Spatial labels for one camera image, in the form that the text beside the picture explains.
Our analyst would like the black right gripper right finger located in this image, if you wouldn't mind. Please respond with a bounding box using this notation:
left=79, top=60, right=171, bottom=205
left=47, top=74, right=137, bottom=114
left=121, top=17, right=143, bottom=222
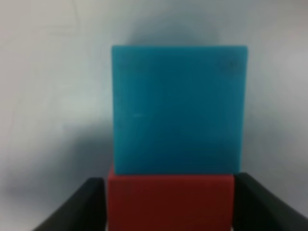
left=232, top=173, right=308, bottom=231

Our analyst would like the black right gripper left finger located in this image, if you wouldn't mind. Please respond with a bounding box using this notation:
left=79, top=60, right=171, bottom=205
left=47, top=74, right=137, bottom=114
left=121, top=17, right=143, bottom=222
left=35, top=178, right=106, bottom=231

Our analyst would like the red cube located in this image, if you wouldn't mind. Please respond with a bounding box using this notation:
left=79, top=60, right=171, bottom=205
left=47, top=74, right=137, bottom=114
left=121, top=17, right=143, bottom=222
left=107, top=169, right=234, bottom=231

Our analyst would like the blue cube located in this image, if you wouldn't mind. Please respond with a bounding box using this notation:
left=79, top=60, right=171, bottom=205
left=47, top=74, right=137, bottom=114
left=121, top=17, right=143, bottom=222
left=111, top=46, right=248, bottom=175

